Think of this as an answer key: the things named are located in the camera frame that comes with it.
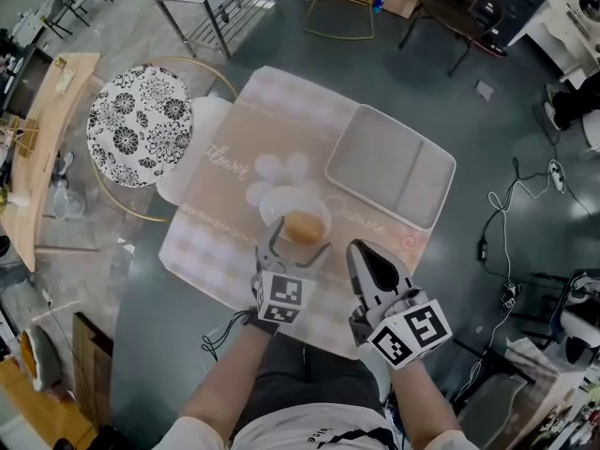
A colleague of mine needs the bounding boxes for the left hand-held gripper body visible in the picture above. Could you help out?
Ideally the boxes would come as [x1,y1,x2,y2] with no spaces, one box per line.
[251,249,318,325]

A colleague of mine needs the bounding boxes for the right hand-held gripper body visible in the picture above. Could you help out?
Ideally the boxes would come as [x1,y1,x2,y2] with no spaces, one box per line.
[347,286,454,371]

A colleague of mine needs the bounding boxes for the brown bread bun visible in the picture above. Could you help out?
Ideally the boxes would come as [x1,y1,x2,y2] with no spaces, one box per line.
[284,209,326,245]

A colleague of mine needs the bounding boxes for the white bowl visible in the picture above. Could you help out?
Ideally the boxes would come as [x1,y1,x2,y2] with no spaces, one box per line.
[259,186,333,248]

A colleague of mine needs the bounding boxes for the person's right forearm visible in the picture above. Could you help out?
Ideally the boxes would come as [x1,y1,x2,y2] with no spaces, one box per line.
[388,361,464,450]

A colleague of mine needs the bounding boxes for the person's left forearm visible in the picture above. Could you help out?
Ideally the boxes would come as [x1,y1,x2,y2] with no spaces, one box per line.
[180,328,278,450]

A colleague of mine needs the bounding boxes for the table with checked tablecloth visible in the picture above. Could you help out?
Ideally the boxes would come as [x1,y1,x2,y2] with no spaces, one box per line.
[157,66,458,361]

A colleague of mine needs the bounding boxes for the person's black trousers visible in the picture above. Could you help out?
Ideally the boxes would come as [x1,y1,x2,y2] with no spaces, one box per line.
[233,333,391,422]

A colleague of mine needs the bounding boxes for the grey shell chair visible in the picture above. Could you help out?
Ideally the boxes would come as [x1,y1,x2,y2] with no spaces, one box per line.
[461,372,532,450]

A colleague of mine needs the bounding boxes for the grey divided tray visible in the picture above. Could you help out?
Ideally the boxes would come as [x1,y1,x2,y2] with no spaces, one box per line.
[323,104,458,231]

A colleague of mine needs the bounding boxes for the person's white shirt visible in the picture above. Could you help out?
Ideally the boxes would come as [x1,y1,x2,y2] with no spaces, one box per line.
[232,400,414,450]

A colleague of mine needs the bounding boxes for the floral round-back chair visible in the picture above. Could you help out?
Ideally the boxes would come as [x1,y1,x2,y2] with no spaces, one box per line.
[86,56,241,225]

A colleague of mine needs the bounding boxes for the white power strip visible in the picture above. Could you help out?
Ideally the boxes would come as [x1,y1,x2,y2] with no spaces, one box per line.
[547,159,566,192]

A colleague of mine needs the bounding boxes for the dark wooden board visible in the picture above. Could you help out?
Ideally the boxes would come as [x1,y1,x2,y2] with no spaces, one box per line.
[72,311,115,433]

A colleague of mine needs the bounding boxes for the clear water jug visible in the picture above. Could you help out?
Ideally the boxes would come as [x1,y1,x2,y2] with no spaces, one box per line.
[52,189,87,220]

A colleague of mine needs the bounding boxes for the grey seat orange cushion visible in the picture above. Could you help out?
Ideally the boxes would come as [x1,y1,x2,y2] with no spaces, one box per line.
[18,325,65,394]

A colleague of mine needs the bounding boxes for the pale tissue box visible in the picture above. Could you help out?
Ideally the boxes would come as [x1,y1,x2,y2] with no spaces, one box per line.
[55,66,77,95]

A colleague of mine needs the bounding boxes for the long wooden table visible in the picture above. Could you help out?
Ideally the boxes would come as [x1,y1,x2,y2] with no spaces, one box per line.
[0,52,102,274]

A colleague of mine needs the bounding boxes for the brown wicker chair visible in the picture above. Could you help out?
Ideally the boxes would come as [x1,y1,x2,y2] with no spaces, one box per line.
[398,0,505,77]

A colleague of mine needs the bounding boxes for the white vanity with mirror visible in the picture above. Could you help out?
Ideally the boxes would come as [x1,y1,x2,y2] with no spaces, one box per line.
[508,0,600,86]

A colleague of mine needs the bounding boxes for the tall black machine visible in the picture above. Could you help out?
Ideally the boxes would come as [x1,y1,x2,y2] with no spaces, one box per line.
[468,0,560,58]

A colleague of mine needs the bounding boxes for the black wrist strap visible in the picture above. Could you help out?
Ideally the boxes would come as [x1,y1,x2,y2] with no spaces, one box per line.
[201,309,280,363]

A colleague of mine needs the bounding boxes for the white cable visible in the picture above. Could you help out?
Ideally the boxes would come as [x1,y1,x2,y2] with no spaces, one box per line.
[451,189,518,408]

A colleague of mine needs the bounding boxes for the wooden frame rack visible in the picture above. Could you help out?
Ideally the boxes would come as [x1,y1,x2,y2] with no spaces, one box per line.
[7,116,42,157]

